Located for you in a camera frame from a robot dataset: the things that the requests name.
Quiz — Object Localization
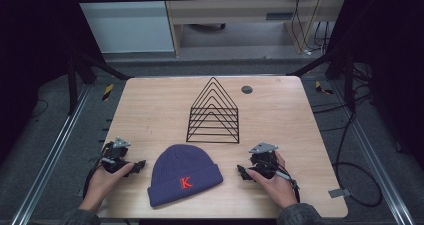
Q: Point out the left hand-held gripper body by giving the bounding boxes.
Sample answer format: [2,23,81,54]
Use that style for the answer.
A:
[101,136,135,174]

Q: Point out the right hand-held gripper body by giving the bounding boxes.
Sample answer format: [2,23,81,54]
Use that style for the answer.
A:
[247,141,280,180]

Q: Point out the person's right hand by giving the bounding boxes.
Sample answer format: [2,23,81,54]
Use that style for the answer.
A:
[244,151,299,210]

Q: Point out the person's left hand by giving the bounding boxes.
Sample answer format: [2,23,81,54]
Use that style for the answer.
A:
[79,162,135,214]

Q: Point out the purple knitted beanie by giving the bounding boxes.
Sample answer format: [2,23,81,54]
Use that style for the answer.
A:
[147,143,225,209]

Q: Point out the yellow black hazard tape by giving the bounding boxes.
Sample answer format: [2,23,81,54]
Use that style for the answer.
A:
[101,82,115,102]
[314,80,335,96]

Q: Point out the black metal stand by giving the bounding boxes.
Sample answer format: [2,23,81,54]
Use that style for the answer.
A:
[285,49,359,113]
[65,49,132,117]

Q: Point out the white cabinet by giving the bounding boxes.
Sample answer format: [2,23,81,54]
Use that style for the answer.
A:
[70,0,176,55]

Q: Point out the dark curtain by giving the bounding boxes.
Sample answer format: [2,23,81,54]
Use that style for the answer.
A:
[0,0,105,168]
[325,0,424,171]

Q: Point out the light wooden desk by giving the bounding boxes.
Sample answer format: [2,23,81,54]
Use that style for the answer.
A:
[162,0,350,59]

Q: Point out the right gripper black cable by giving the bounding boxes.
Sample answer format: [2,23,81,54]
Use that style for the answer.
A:
[274,166,301,205]

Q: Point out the black wire triangular rack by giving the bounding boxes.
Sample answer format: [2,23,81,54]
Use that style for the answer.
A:
[185,76,241,145]

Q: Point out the aluminium rail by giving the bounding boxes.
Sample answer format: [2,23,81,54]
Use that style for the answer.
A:
[331,79,417,225]
[9,84,93,225]

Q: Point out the black looping floor cable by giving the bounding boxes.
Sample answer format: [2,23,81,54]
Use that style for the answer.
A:
[332,109,385,208]

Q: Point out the black floor cables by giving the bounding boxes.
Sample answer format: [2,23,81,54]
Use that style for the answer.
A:
[310,63,376,133]

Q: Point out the hanging cables under desk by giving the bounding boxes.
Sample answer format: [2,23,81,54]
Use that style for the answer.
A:
[290,0,332,55]

